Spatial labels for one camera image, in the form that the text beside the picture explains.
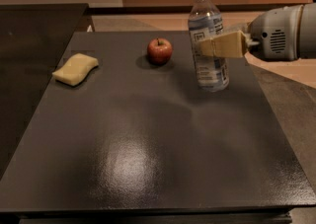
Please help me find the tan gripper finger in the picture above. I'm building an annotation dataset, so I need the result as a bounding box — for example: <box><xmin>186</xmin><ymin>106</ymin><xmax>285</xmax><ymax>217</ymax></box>
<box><xmin>199</xmin><ymin>31</ymin><xmax>247</xmax><ymax>58</ymax></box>
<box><xmin>223</xmin><ymin>23</ymin><xmax>249</xmax><ymax>34</ymax></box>

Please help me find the clear plastic water bottle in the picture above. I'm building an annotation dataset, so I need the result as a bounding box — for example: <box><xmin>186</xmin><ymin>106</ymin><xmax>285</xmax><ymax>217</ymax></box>
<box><xmin>188</xmin><ymin>0</ymin><xmax>229</xmax><ymax>92</ymax></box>

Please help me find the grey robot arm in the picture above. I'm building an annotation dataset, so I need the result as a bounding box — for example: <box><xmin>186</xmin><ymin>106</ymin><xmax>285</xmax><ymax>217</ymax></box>
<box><xmin>198</xmin><ymin>3</ymin><xmax>316</xmax><ymax>61</ymax></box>

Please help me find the red apple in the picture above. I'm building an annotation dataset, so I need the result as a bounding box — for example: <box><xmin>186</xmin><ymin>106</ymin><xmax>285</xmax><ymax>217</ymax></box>
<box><xmin>147</xmin><ymin>37</ymin><xmax>173</xmax><ymax>65</ymax></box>

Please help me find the yellow sponge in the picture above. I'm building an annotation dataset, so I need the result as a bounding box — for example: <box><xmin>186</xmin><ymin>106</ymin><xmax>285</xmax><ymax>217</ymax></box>
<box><xmin>52</xmin><ymin>53</ymin><xmax>99</xmax><ymax>86</ymax></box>

